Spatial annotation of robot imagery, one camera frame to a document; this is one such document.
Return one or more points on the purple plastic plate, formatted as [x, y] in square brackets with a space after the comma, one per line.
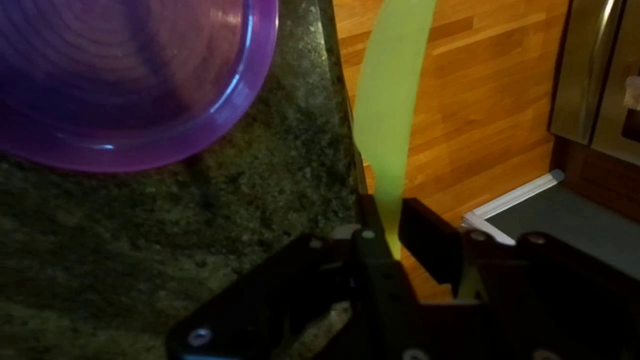
[121, 72]

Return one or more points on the grey floor mat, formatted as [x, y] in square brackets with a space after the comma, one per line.
[572, 220]

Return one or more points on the stainless steel appliance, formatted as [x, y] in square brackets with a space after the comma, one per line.
[600, 66]

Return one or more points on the yellow-green plastic knife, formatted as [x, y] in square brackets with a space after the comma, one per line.
[393, 101]

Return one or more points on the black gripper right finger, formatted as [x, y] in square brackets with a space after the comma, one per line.
[532, 286]

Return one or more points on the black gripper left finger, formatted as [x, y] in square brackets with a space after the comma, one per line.
[300, 293]

